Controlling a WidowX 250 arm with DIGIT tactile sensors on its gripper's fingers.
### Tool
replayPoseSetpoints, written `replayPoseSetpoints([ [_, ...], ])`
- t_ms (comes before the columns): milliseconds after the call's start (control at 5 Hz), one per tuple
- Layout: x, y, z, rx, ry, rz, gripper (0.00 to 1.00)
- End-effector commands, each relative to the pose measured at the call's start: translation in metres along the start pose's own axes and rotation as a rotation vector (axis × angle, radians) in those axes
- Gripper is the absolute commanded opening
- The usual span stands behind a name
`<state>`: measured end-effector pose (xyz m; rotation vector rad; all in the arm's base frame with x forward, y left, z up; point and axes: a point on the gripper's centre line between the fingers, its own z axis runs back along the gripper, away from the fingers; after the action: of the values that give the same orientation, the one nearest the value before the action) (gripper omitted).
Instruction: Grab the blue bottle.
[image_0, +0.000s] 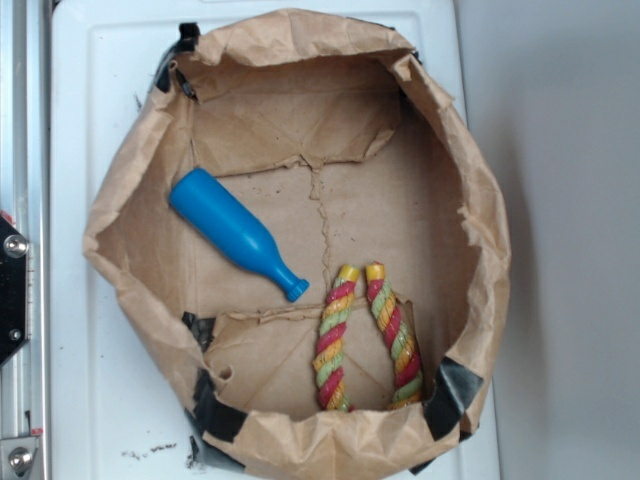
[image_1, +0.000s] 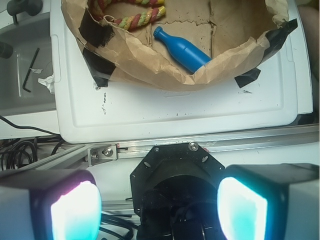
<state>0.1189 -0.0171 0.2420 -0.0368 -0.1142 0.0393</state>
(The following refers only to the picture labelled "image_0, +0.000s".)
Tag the silver corner bracket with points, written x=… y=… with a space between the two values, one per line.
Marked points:
x=21 y=458

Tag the black metal bracket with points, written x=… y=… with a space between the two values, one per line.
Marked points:
x=13 y=288

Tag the blue plastic bottle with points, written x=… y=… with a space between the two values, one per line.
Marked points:
x=237 y=233

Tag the red yellow green rope toy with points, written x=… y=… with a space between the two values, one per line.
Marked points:
x=397 y=334

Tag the aluminium frame rail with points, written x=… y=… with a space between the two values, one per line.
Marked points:
x=24 y=175

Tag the white plastic tray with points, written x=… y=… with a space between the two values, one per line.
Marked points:
x=113 y=415

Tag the brown paper bag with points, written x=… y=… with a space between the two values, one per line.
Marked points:
x=331 y=131

